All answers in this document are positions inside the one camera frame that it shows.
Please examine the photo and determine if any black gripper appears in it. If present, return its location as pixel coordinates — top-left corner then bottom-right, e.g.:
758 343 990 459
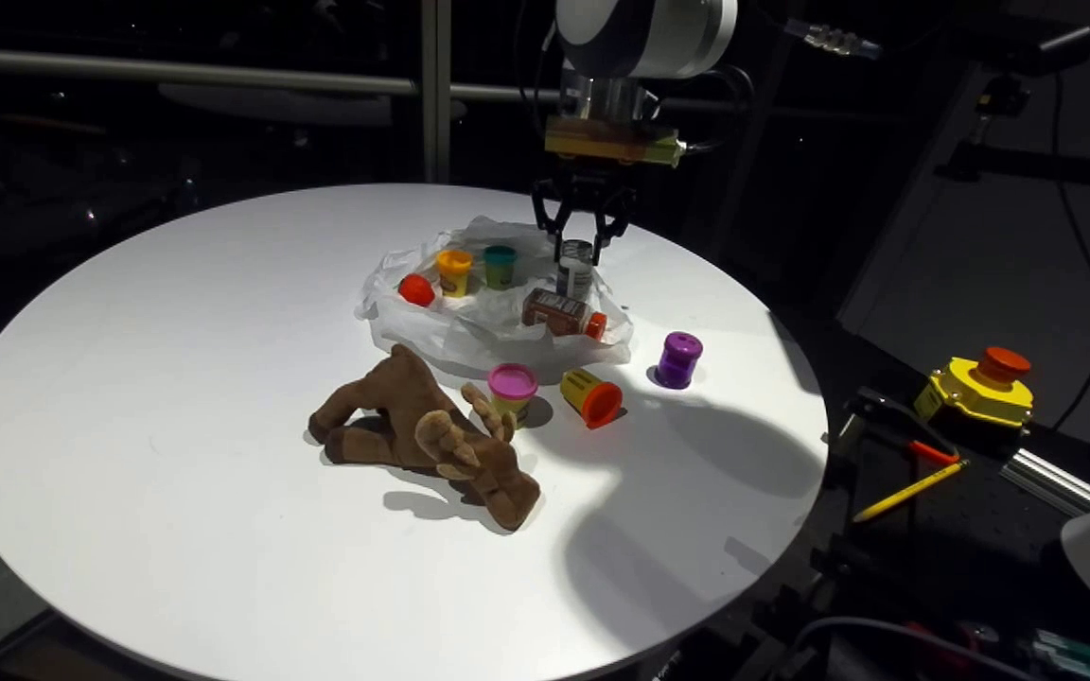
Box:
534 159 635 278

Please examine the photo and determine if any purple two-hole cup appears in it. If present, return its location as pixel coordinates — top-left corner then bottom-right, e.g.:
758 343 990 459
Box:
649 328 708 392

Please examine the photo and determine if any yellow tub magenta lid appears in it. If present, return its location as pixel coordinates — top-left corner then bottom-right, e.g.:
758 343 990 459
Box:
489 360 560 430

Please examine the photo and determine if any yellow tub orange lid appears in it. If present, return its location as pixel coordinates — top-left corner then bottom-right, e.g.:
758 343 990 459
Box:
556 367 629 436

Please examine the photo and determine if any brown plush moose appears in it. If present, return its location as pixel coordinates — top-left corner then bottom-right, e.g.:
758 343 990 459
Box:
302 339 544 534

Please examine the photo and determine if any spice jar red lid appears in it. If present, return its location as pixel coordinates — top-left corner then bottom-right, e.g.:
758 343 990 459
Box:
518 285 614 343

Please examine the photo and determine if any yellow tub teal lid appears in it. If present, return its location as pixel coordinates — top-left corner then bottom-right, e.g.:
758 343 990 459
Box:
475 244 527 293

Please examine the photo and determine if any clear plastic bag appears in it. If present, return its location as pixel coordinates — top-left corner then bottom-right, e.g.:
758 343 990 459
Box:
358 217 640 378

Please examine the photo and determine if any yellow tub red lid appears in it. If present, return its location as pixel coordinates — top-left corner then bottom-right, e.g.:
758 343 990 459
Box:
394 267 437 310

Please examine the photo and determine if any yellow pencil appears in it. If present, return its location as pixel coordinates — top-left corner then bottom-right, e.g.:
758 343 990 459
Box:
846 459 972 531

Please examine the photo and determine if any grey horizontal railing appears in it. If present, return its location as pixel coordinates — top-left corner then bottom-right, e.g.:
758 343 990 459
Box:
0 47 548 105

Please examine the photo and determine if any yellow emergency stop button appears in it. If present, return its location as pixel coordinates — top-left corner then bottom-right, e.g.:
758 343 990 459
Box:
910 343 1042 440

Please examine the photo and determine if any silver metal rod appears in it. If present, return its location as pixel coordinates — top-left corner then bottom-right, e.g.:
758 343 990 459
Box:
996 447 1090 520

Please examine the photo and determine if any tan wrist camera mount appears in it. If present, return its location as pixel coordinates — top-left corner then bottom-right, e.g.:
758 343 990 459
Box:
538 117 691 174

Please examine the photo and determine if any grey metal post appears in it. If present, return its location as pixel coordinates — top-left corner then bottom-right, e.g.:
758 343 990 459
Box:
417 0 456 191

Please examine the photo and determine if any red handled tool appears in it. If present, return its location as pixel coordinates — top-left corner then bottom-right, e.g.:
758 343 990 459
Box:
904 436 961 473

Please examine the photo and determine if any black camera on stand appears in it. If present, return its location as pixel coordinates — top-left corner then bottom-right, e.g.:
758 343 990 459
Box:
936 15 1090 197

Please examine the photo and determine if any grey thick cable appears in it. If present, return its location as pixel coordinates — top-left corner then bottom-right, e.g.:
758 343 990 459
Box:
790 612 1043 681

